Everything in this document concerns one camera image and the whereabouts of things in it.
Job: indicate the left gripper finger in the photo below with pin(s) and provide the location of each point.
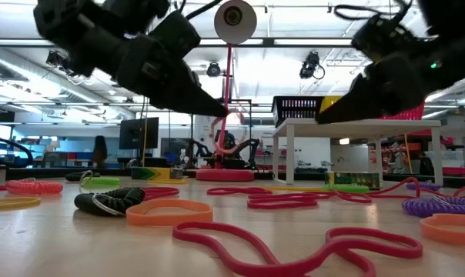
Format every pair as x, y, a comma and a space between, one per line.
194, 100

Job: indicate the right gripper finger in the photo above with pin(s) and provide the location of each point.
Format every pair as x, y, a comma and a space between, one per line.
352, 109

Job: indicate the red plastic basket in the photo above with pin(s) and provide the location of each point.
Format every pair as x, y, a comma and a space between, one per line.
409, 114

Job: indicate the black plastic basket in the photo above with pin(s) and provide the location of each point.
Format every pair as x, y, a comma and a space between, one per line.
294, 111

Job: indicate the yellow green crayon box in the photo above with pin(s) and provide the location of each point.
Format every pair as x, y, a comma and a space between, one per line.
352, 180
155, 173

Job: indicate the green coil wristband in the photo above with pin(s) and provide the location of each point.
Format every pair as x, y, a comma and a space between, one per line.
344, 188
105, 181

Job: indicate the black coil wristband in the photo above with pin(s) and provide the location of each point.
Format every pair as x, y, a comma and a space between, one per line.
121, 198
72, 177

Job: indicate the orange coil wristband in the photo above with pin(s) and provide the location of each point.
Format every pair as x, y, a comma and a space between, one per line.
32, 187

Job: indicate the yellow rubber band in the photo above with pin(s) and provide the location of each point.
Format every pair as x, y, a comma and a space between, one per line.
167, 181
36, 202

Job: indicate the black background robot arm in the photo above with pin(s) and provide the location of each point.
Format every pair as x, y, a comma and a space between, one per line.
248, 148
199, 152

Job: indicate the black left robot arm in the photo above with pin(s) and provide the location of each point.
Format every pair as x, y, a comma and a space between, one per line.
74, 31

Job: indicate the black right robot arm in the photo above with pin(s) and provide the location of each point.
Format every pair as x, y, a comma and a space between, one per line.
459, 38

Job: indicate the red desk lamp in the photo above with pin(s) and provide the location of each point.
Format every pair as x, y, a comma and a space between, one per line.
225, 175

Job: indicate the white perforated shelf riser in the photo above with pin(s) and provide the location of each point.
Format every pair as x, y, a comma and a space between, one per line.
352, 127

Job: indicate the black computer monitor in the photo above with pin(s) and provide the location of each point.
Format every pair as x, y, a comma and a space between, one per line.
138, 132

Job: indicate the person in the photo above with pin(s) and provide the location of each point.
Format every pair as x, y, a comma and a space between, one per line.
100, 152

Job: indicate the black ceiling-mounted camera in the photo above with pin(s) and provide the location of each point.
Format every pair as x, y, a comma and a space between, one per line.
309, 65
213, 70
57, 59

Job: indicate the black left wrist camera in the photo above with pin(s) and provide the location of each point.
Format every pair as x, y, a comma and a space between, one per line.
176, 34

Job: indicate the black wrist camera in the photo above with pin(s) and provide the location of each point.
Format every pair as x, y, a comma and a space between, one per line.
176, 34
382, 36

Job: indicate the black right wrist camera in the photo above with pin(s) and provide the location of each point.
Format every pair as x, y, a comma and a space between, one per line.
382, 36

